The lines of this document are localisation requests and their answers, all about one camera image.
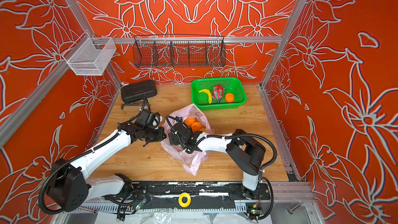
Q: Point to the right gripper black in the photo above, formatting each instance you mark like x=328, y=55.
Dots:
x=173, y=134

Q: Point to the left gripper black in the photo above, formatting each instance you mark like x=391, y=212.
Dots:
x=161, y=136

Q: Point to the orange mandarin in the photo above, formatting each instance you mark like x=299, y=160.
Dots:
x=229, y=97
x=196, y=126
x=189, y=121

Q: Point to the pink plastic bag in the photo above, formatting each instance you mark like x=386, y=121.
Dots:
x=190, y=162

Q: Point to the pink dragon fruit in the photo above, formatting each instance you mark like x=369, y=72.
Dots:
x=218, y=93

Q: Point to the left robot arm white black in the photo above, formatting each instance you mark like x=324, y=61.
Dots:
x=69, y=184

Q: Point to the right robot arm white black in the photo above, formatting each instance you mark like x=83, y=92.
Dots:
x=252, y=153

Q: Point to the black plastic case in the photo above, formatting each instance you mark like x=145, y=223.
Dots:
x=138, y=91

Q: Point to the green plastic basket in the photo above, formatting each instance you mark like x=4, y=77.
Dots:
x=230, y=84

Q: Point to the yellow banana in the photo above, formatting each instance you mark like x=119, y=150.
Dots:
x=208, y=93

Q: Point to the yellow tape roll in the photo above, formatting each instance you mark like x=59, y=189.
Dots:
x=184, y=200

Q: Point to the metal wrench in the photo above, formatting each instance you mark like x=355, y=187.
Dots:
x=87, y=209

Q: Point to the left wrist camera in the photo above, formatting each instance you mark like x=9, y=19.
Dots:
x=156, y=121

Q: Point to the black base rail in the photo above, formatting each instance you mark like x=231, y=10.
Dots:
x=207, y=196

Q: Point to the black wire wall basket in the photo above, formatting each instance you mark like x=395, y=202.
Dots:
x=180, y=51

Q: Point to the clear plastic wall bin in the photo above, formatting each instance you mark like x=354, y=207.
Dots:
x=86, y=57

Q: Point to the metal bolt on frame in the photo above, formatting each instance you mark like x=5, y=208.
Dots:
x=293, y=208

